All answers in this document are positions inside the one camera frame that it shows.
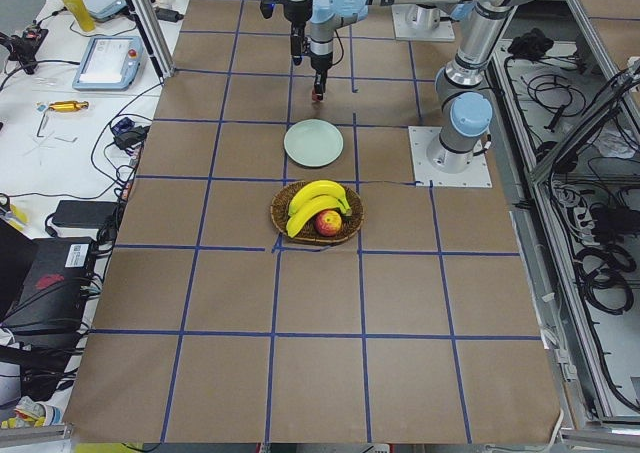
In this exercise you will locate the yellow drink bottle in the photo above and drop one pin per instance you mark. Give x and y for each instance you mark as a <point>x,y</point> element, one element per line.
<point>82,16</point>

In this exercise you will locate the far teach pendant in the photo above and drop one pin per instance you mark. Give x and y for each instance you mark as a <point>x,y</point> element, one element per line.
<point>104,10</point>

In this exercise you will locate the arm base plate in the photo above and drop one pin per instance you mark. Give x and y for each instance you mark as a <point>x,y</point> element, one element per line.
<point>419,23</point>
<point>435,166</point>

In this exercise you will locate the teach pendant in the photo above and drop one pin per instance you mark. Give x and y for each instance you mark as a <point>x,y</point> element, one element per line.
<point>110,63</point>
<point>104,10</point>

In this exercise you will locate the brown wicker basket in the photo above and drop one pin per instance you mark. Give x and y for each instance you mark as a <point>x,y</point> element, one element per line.
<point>308,235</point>

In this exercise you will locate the red yellow apple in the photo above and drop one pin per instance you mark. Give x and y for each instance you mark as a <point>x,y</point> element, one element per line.
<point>328,223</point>

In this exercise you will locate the aluminium frame post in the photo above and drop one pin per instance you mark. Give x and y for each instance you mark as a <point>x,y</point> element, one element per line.
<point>152,37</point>

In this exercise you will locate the yellow banana bunch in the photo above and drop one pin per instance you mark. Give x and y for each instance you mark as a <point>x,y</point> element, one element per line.
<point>313,198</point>

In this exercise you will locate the pale green plate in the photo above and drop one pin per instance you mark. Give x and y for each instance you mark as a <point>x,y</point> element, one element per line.
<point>313,143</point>

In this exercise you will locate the black power adapter brick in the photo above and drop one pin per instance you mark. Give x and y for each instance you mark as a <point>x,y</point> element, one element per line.
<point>79,214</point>

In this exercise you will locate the gold metal cylinder tool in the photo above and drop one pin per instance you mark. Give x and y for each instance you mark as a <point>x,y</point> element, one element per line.
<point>70,106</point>

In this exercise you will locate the near teach pendant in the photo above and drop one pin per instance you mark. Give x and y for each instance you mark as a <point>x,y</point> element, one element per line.
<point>110,63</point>

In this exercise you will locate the black laptop computer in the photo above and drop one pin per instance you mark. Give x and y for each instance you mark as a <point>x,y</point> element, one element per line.
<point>44,281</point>

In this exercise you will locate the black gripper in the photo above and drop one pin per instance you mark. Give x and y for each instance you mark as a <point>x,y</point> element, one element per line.
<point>295,2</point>
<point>319,63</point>

